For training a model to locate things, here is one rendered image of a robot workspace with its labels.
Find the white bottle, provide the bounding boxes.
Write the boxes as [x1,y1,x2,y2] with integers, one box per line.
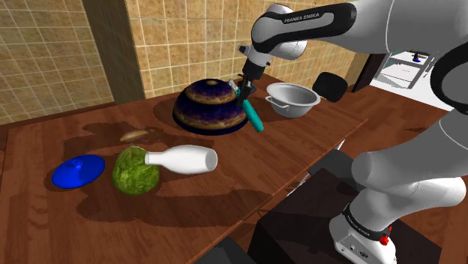
[144,145,219,176]

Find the dark robot stand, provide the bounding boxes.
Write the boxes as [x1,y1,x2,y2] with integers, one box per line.
[247,148,443,264]

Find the purple and tan domed bowl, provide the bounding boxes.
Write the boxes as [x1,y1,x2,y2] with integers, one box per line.
[172,78,251,137]

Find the grey metal bowl with handles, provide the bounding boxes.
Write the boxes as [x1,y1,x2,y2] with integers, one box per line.
[265,82,322,119]

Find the brown bread piece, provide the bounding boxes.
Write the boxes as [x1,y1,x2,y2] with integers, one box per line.
[119,130,150,143]

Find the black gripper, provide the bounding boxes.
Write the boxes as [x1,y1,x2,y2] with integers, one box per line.
[236,59,263,108]

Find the white table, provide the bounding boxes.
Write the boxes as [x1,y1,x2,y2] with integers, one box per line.
[373,51,446,91]

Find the green lettuce head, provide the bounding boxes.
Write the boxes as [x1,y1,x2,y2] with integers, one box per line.
[111,145,161,197]

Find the teal handled kitchen tool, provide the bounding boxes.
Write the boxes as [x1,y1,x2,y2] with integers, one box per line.
[228,79,266,134]

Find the blue lid with knob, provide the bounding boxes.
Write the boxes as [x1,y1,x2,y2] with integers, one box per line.
[51,154,107,190]

